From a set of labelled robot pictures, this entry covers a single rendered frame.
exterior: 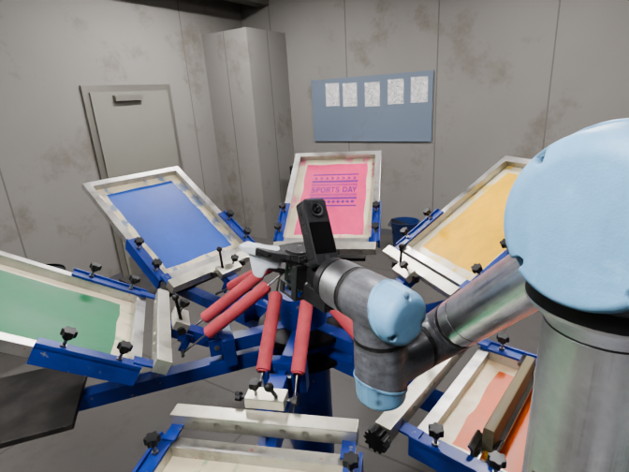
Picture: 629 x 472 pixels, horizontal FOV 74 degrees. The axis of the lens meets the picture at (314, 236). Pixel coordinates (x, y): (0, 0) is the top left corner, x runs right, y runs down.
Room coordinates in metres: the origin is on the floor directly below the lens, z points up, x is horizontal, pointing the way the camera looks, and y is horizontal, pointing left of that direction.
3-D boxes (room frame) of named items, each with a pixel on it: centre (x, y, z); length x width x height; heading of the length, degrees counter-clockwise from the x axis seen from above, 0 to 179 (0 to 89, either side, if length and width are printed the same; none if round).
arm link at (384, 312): (0.51, -0.08, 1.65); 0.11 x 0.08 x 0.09; 33
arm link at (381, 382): (0.52, -0.10, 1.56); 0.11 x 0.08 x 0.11; 123
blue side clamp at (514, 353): (1.26, -0.73, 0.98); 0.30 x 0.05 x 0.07; 48
